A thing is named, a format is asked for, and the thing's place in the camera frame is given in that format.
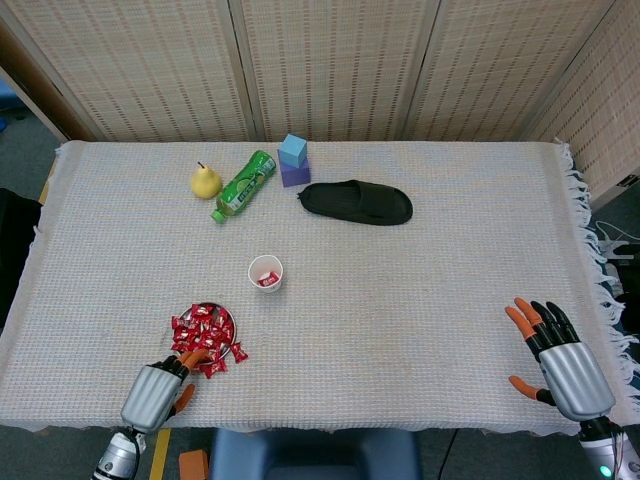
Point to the brown wooden board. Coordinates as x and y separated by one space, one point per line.
45 87

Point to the yellow pear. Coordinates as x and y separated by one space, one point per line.
206 185

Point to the white paper cup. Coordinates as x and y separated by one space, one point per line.
256 267

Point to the bamboo folding screen panel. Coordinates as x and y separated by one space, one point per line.
140 65
500 65
340 65
610 115

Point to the metal screen foot bracket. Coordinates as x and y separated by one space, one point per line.
631 181

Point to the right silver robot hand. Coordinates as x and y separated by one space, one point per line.
575 380

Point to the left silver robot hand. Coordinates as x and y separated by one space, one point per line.
150 395

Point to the black fabric object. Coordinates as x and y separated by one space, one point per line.
15 250

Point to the blue object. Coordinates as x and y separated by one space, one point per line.
7 97

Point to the black equipment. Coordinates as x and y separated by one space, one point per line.
630 280

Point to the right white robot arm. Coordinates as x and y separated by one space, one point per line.
600 450

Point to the orange foam block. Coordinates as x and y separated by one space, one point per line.
194 465

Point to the black slipper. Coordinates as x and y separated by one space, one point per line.
350 202

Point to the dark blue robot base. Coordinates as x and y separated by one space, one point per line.
310 457

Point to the silver metal plate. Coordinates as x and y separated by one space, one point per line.
186 312

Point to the green drink bottle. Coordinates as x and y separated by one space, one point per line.
242 190

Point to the white woven tablecloth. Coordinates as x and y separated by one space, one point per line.
375 325

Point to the purple foam cube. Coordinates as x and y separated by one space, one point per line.
296 176

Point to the light blue foam cube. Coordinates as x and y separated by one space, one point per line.
292 150

